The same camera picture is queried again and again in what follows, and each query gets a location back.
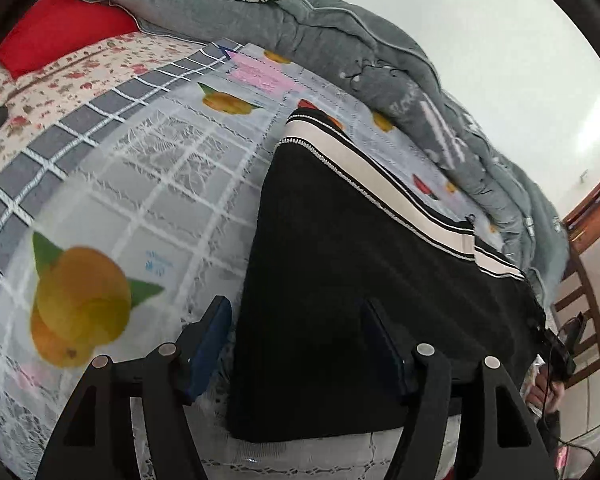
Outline floral bed sheet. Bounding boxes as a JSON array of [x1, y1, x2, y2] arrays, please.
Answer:
[[0, 30, 206, 186]]

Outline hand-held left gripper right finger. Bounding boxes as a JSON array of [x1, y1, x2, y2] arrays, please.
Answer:
[[362, 297, 553, 480]]

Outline black cable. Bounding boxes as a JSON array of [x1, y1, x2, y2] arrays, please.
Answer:
[[537, 330, 598, 458]]

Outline fruit print plastic sheet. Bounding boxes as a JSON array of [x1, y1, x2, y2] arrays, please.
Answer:
[[0, 40, 506, 480]]

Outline black pants with white stripes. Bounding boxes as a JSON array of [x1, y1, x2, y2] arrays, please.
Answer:
[[227, 107, 548, 443]]

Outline person's right hand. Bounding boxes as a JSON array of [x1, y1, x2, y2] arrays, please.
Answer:
[[527, 375, 567, 411]]

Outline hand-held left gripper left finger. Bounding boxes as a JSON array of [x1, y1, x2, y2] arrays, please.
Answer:
[[35, 296, 233, 480]]

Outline red pillow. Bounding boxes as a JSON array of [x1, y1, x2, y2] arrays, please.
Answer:
[[0, 0, 138, 78]]

